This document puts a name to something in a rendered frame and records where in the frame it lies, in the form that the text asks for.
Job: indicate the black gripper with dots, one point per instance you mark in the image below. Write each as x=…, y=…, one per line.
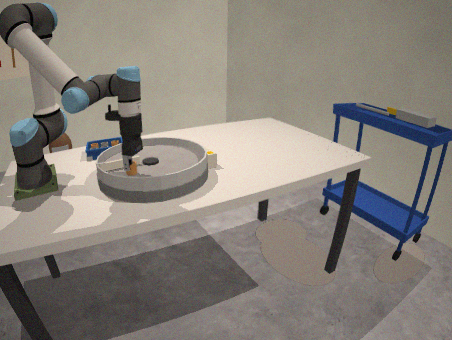
x=130, y=122

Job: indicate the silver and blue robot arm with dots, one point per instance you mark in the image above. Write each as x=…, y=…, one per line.
x=27, y=137

